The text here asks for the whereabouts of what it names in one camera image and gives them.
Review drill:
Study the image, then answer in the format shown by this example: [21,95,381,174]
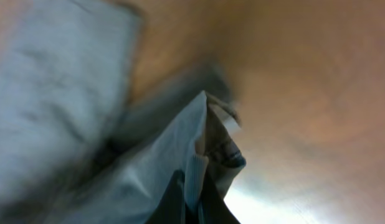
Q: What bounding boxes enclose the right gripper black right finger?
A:
[197,174,240,224]

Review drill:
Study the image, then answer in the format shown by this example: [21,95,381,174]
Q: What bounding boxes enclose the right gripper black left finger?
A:
[146,170,186,224]

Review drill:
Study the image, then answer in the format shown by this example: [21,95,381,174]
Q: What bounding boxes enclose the grey shorts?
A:
[0,1,246,223]

